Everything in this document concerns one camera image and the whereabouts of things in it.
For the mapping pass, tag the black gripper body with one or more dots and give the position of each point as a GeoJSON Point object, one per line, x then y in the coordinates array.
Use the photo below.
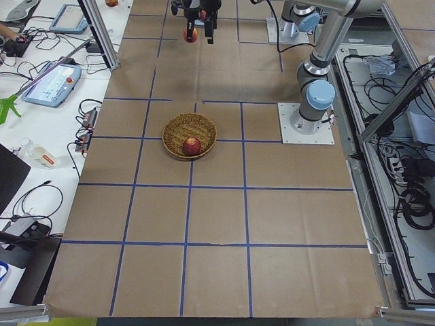
{"type": "Point", "coordinates": [209, 27]}
{"type": "Point", "coordinates": [191, 21]}

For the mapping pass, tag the red yellow apple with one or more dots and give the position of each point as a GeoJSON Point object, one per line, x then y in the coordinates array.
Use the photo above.
{"type": "Point", "coordinates": [193, 38]}

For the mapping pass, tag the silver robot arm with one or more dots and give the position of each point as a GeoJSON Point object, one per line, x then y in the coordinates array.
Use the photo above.
{"type": "Point", "coordinates": [306, 17]}
{"type": "Point", "coordinates": [316, 92]}

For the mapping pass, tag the round wicker basket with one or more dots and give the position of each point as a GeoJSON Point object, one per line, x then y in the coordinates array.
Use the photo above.
{"type": "Point", "coordinates": [185, 125]}

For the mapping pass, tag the dark red apple in basket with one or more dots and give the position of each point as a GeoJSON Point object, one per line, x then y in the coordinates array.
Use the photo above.
{"type": "Point", "coordinates": [192, 146]}

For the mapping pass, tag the teach pendant far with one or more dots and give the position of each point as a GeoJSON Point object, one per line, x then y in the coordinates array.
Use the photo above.
{"type": "Point", "coordinates": [70, 19]}

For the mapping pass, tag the teach pendant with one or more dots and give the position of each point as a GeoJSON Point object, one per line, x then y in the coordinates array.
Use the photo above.
{"type": "Point", "coordinates": [70, 19]}
{"type": "Point", "coordinates": [53, 89]}

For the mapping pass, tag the teach pendant near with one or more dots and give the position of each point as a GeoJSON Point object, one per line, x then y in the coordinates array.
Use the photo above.
{"type": "Point", "coordinates": [53, 89]}

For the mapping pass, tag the plastic bottle on desk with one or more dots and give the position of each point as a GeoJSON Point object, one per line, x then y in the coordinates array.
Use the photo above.
{"type": "Point", "coordinates": [40, 154]}

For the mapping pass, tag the green tipped metal rod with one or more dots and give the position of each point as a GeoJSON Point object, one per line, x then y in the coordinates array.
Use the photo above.
{"type": "Point", "coordinates": [9, 102]}

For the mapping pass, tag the black box on desk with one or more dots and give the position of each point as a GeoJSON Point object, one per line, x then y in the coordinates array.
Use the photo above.
{"type": "Point", "coordinates": [37, 265]}

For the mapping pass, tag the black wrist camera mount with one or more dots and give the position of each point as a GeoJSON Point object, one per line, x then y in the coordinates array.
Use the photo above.
{"type": "Point", "coordinates": [176, 5]}

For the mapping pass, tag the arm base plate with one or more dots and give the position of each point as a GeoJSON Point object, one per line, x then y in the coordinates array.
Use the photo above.
{"type": "Point", "coordinates": [286, 33]}
{"type": "Point", "coordinates": [295, 130]}

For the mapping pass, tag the aluminium frame post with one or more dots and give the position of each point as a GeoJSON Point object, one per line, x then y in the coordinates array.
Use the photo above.
{"type": "Point", "coordinates": [99, 32]}

